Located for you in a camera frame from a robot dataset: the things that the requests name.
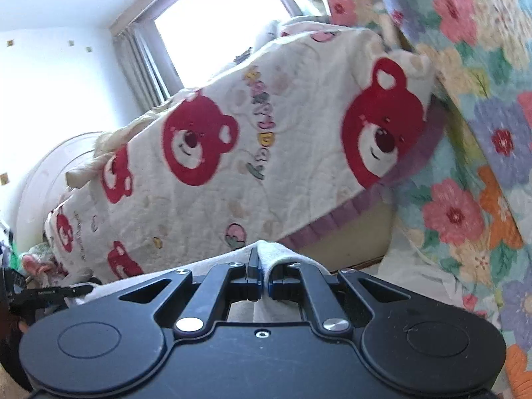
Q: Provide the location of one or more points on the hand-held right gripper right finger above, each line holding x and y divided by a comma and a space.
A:
272, 289

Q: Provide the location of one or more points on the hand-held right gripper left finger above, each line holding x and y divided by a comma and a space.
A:
254, 276

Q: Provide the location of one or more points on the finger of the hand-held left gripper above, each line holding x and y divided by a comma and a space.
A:
58, 291

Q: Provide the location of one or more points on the pink white cloth pile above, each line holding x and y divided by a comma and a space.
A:
41, 262

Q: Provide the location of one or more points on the beige mattress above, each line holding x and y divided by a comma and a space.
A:
353, 241

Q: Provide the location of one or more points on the white round board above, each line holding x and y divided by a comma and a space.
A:
50, 174

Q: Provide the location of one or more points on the bear print blanket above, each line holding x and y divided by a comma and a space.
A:
291, 153

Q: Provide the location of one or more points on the cream fluffy cloth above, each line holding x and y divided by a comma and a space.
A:
108, 149

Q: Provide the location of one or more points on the window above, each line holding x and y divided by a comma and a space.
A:
216, 29

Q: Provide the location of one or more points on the floral quilt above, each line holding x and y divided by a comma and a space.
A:
478, 70

